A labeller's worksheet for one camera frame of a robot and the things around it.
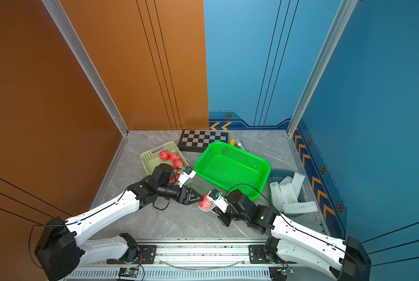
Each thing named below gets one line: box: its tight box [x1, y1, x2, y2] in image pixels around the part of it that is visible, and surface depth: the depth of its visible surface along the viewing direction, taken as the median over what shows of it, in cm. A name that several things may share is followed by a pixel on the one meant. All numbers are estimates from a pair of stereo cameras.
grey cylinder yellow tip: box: [229, 138, 247, 152], surface depth 111 cm
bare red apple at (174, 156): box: [169, 152, 180, 162], surface depth 104 cm
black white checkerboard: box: [177, 129, 229, 153], surface depth 114 cm
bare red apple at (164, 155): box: [159, 149, 170, 161], surface depth 105 cm
